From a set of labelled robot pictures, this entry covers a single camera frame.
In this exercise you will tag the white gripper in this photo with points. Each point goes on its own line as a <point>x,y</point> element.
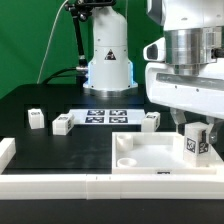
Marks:
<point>201,94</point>

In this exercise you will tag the white square tabletop panel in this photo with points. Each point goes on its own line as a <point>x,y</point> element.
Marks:
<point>157,153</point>

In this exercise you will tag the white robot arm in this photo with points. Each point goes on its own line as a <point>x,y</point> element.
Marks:
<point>176,49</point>

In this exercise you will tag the white sheet with tags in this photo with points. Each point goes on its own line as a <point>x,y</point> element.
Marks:
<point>108,116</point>

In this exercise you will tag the white U-shaped fence wall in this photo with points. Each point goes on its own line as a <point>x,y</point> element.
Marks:
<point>72,186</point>

